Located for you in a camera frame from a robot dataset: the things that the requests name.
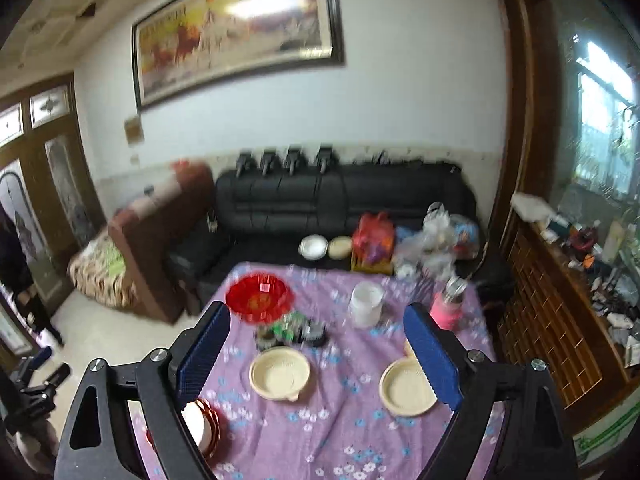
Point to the black stand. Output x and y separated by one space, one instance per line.
30 395

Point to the small brown wall plaque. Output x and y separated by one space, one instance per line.
134 131

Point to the white box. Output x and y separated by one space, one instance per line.
530 206

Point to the wooden glass door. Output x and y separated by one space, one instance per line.
65 185

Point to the pink thermos with knitted sleeve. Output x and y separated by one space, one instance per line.
445 312

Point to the red and black tool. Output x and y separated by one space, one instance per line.
582 239

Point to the purple floral tablecloth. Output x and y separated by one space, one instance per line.
340 425

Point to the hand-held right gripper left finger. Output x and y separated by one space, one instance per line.
205 345

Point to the white and green carton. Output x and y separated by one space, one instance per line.
610 432

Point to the small black jar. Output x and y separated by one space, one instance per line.
314 332

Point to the red plate with gold rim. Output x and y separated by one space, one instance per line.
214 430
250 300

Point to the white plastic jar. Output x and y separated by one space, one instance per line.
366 305

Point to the black leather sofa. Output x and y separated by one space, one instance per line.
300 210

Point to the clear plastic bags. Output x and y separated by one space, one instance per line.
440 245

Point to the small cream bowl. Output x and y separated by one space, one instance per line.
341 247

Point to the wooden cabinet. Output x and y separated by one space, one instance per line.
545 320

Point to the framed wall painting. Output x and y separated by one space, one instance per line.
235 25

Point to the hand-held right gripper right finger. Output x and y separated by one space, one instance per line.
432 355

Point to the brown fabric sofa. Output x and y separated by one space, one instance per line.
150 240

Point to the cream plastic bowl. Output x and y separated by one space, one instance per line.
280 375

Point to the black device on sofa back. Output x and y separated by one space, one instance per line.
268 161
325 157
293 158
246 164

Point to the cream plastic plate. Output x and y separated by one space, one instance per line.
402 390

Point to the small white bowl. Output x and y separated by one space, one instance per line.
313 247

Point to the red plastic bag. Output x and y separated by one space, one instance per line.
374 240

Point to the white paper bowl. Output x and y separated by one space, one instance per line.
196 425

